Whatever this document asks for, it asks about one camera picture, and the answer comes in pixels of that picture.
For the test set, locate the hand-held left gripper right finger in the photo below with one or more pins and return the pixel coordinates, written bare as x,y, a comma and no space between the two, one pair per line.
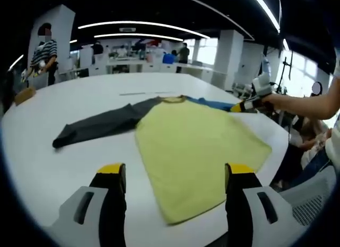
239,209

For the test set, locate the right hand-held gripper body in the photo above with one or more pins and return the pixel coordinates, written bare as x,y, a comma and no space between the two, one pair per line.
261,85

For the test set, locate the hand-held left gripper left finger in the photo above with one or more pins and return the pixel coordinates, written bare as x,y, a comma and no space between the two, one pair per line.
109,209

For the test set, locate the yellow blue grey garment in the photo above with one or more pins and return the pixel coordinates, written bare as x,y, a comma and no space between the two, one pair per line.
186,140

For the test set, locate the person's right hand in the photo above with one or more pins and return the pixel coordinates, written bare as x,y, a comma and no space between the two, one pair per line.
272,103

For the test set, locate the white square pillar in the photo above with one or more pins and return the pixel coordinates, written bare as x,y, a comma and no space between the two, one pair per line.
228,58
253,63
65,32

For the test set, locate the black tripod stand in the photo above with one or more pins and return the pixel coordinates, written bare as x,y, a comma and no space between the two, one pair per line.
287,71

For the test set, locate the grey office chair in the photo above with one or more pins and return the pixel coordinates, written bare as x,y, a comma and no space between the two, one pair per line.
308,199

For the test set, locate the long ceiling light strip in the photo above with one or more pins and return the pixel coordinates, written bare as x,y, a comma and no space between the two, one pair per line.
265,10
138,35
143,25
15,62

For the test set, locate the person's blue jeans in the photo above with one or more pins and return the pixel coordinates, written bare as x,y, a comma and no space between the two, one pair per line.
310,170

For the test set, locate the blue container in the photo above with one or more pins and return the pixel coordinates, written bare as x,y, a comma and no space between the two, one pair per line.
168,58

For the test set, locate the person's white printed shirt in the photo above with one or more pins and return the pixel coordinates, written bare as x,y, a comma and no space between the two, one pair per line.
334,143

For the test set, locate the ceiling air vent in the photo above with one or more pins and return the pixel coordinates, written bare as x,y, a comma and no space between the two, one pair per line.
127,29

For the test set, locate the brown paper bag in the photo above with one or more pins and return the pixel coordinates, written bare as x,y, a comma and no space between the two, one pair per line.
25,96

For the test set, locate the white cabinet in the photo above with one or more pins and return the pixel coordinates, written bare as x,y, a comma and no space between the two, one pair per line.
86,58

